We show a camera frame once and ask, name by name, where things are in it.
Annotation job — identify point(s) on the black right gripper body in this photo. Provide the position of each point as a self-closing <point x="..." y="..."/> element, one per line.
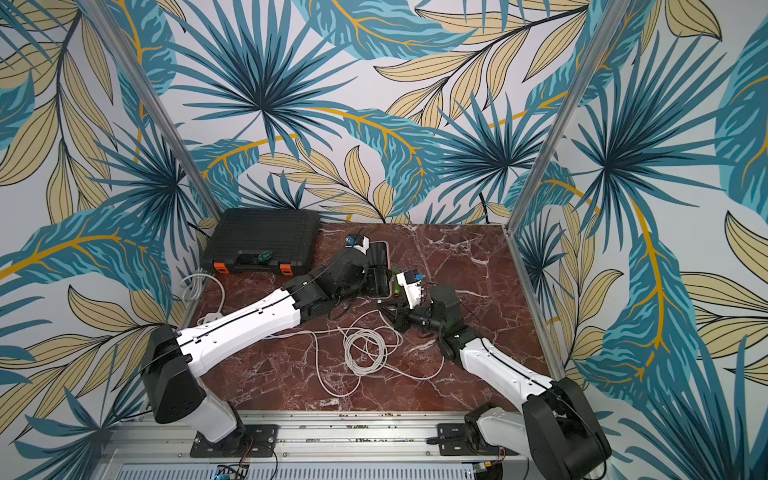
<point x="402" y="312"/>

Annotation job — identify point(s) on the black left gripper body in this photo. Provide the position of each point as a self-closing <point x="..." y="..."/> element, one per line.
<point x="377" y="284"/>

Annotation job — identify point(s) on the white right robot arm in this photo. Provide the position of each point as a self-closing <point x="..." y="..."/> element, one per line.
<point x="555" y="426"/>

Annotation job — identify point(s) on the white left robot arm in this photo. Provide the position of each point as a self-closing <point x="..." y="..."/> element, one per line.
<point x="175" y="360"/>

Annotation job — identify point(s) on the black plastic tool case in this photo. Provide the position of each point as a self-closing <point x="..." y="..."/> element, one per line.
<point x="243" y="233"/>

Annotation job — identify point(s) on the white power strip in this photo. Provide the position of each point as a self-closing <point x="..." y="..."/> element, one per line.
<point x="209" y="317"/>

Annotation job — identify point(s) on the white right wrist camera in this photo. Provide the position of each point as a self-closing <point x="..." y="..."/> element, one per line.
<point x="411" y="283"/>

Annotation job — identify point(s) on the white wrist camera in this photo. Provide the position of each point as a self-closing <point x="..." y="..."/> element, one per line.
<point x="359" y="242"/>
<point x="411" y="283"/>

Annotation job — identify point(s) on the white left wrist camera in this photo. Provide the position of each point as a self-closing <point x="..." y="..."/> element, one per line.
<point x="359" y="242"/>

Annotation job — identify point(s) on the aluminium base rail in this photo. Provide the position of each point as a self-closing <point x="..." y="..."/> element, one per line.
<point x="308" y="445"/>

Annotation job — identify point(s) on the aluminium frame post right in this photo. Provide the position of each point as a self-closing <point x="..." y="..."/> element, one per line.
<point x="599" y="44"/>

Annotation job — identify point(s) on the aluminium frame post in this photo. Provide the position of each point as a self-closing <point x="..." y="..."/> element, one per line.
<point x="107" y="27"/>
<point x="599" y="44"/>

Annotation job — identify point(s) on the aluminium frame post left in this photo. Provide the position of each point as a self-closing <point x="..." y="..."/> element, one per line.
<point x="107" y="27"/>

